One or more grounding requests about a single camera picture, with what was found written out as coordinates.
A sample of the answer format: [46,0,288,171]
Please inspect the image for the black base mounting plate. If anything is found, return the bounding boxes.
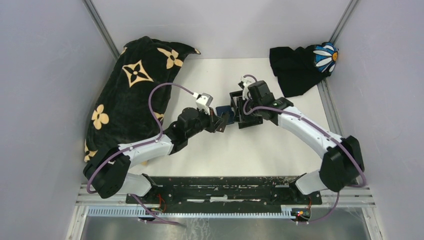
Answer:
[139,176,323,214]

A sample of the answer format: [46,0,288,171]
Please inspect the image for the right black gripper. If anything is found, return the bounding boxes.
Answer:
[232,96,262,123]

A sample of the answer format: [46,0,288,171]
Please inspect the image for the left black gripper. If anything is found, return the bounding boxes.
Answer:
[186,105,224,139]

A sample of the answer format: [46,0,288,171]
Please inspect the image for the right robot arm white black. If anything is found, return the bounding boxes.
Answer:
[239,77,366,204]

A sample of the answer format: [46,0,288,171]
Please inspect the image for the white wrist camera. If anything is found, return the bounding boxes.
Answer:
[192,92,213,115]
[238,76,256,100]

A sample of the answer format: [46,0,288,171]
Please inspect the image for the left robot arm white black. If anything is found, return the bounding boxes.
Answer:
[83,107,230,199]

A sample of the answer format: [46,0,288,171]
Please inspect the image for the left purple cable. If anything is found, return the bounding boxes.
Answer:
[86,82,204,227]

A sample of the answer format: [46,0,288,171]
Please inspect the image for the blue leather card holder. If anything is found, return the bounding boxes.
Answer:
[215,105,235,125]

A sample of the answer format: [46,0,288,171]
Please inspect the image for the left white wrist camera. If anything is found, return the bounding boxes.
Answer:
[192,92,213,115]

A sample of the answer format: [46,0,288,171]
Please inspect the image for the aluminium frame rails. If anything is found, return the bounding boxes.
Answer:
[66,158,377,240]

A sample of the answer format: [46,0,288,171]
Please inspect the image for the purple cable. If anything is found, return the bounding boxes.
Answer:
[239,74,368,225]
[86,82,204,227]

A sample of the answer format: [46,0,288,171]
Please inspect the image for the black blanket with beige flowers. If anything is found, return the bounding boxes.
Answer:
[84,36,200,163]

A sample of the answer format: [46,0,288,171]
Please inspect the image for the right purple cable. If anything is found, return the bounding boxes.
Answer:
[239,74,368,225]

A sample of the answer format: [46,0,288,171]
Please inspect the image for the black cloth with blue flower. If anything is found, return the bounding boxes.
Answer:
[269,42,339,98]

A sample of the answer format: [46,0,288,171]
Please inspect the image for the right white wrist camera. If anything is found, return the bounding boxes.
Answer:
[238,76,256,100]

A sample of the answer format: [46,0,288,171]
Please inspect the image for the black card tray stand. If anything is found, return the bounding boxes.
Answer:
[229,89,265,131]

